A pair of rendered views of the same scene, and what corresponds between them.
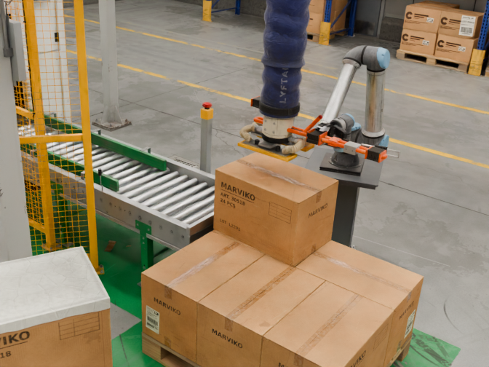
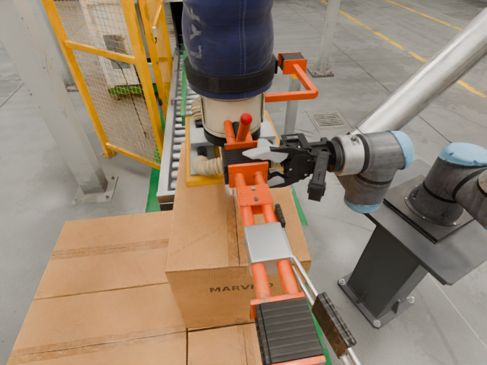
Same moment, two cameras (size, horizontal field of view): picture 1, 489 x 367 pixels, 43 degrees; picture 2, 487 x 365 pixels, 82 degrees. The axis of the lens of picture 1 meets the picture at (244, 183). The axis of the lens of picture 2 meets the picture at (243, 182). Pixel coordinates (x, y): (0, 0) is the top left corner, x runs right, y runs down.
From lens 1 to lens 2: 299 cm
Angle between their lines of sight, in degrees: 42
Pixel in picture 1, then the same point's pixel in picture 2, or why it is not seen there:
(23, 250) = (74, 147)
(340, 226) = (384, 278)
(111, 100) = (323, 52)
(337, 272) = not seen: outside the picture
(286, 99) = (201, 48)
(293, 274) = (166, 345)
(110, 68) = (329, 24)
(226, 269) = (123, 272)
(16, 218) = (56, 119)
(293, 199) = (171, 256)
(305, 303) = not seen: outside the picture
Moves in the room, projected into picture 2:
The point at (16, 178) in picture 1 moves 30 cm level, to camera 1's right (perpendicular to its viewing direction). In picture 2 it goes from (43, 82) to (60, 100)
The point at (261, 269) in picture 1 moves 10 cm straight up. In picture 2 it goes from (151, 302) to (144, 290)
